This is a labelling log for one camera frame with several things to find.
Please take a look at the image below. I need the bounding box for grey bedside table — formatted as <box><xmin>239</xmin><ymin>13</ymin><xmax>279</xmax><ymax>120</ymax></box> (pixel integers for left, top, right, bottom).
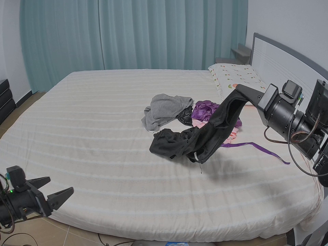
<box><xmin>215</xmin><ymin>44</ymin><xmax>252</xmax><ymax>65</ymax></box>

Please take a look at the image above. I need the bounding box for white printed pillow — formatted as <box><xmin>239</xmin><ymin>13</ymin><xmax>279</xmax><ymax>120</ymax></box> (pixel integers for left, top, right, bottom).
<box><xmin>208</xmin><ymin>64</ymin><xmax>266</xmax><ymax>102</ymax></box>

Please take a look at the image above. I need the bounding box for black shiny garment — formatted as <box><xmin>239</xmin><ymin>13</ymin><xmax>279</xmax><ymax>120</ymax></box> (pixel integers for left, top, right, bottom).
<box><xmin>177</xmin><ymin>107</ymin><xmax>194</xmax><ymax>127</ymax></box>

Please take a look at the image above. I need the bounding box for black chest of drawers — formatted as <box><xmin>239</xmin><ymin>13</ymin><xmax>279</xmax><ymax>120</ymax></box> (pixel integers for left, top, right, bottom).
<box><xmin>0</xmin><ymin>79</ymin><xmax>18</xmax><ymax>125</ymax></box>

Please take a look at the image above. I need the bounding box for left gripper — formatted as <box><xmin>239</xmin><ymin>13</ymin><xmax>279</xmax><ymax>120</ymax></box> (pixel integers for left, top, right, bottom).
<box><xmin>5</xmin><ymin>177</ymin><xmax>74</xmax><ymax>220</ymax></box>

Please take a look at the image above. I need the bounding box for black T-shirt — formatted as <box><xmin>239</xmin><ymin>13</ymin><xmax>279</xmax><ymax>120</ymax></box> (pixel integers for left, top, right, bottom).
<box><xmin>149</xmin><ymin>89</ymin><xmax>248</xmax><ymax>174</ymax></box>

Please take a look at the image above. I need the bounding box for pink garment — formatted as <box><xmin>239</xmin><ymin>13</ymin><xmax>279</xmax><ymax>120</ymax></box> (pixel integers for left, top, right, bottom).
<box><xmin>192</xmin><ymin>119</ymin><xmax>239</xmax><ymax>144</ymax></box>

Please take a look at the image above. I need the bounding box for purple satin garment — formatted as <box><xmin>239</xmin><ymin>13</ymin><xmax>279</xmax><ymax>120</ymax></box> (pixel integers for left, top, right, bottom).
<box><xmin>192</xmin><ymin>100</ymin><xmax>291</xmax><ymax>165</ymax></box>

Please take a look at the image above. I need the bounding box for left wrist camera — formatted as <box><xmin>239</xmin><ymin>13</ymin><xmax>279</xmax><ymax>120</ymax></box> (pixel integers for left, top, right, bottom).
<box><xmin>5</xmin><ymin>166</ymin><xmax>26</xmax><ymax>192</ymax></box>

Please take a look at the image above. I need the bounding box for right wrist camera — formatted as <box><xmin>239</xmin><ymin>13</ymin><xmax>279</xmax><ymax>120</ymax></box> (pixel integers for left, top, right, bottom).
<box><xmin>281</xmin><ymin>80</ymin><xmax>304</xmax><ymax>102</ymax></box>

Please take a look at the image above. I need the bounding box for bed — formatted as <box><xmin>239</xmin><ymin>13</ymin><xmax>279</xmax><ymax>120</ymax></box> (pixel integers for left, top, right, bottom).
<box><xmin>0</xmin><ymin>32</ymin><xmax>328</xmax><ymax>243</ymax></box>

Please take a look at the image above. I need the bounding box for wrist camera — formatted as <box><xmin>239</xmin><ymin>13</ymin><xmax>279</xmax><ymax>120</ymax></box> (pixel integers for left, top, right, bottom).
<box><xmin>5</xmin><ymin>166</ymin><xmax>26</xmax><ymax>192</ymax></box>
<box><xmin>281</xmin><ymin>80</ymin><xmax>304</xmax><ymax>102</ymax></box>

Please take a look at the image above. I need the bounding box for grey garment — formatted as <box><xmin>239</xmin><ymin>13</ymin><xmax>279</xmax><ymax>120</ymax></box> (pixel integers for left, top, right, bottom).
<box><xmin>141</xmin><ymin>94</ymin><xmax>194</xmax><ymax>133</ymax></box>

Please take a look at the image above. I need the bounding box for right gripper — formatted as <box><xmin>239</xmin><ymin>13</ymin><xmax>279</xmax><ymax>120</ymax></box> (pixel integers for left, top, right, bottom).
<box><xmin>235</xmin><ymin>84</ymin><xmax>301</xmax><ymax>139</ymax></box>

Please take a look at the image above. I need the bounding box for blue-green curtain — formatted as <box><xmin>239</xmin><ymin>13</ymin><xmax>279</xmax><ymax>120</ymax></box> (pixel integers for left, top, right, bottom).
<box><xmin>20</xmin><ymin>0</ymin><xmax>105</xmax><ymax>93</ymax></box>
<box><xmin>99</xmin><ymin>0</ymin><xmax>248</xmax><ymax>71</ymax></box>

